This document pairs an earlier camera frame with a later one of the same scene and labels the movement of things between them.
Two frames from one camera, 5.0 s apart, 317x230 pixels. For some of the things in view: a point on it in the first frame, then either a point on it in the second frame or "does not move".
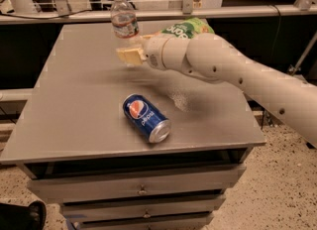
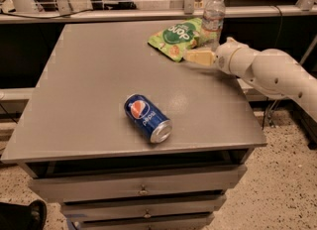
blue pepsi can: (154, 124) does not move
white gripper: (153, 53) to (225, 57)
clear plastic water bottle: (125, 25) to (213, 21)
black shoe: (23, 217) does not move
